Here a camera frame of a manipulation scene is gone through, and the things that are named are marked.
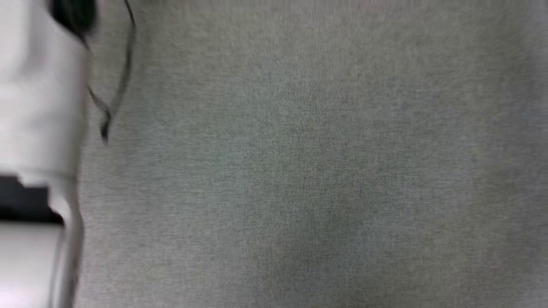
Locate grey fabric sofa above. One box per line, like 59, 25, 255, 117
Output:
75, 0, 548, 308

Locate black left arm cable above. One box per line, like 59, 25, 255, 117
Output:
87, 0, 137, 145

